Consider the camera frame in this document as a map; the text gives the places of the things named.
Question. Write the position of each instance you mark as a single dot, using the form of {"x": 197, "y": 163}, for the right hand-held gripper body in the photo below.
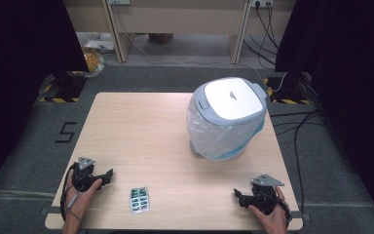
{"x": 265, "y": 195}

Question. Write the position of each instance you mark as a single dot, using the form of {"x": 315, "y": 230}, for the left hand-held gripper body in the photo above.
{"x": 83, "y": 175}

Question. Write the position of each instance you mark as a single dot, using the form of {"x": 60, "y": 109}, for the green pill blister pack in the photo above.
{"x": 139, "y": 200}

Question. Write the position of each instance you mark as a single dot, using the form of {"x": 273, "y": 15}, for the clear plastic bin liner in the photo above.
{"x": 217, "y": 139}

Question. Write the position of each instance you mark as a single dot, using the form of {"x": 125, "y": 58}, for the grey white lidded trash can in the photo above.
{"x": 232, "y": 99}

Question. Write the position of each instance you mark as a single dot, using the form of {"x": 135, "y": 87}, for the person's right hand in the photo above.
{"x": 272, "y": 222}

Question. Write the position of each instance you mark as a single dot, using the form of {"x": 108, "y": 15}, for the person's left hand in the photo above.
{"x": 79, "y": 204}

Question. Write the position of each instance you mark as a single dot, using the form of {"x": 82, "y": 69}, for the grey tape piece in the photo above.
{"x": 47, "y": 211}
{"x": 303, "y": 216}

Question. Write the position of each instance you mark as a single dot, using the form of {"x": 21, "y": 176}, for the black stand base hazard tape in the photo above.
{"x": 65, "y": 86}
{"x": 289, "y": 89}

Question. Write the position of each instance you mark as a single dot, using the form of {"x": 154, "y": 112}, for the clear bag yellow contents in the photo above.
{"x": 93, "y": 61}

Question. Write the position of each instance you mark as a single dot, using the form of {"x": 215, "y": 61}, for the dark curtain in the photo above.
{"x": 19, "y": 65}
{"x": 347, "y": 65}

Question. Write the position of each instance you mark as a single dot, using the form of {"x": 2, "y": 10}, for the white papers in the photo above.
{"x": 100, "y": 44}

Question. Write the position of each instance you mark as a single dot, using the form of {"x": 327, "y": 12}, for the light wooden desk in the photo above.
{"x": 181, "y": 19}

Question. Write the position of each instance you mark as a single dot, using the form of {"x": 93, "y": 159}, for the white wall power outlet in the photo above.
{"x": 119, "y": 1}
{"x": 261, "y": 2}

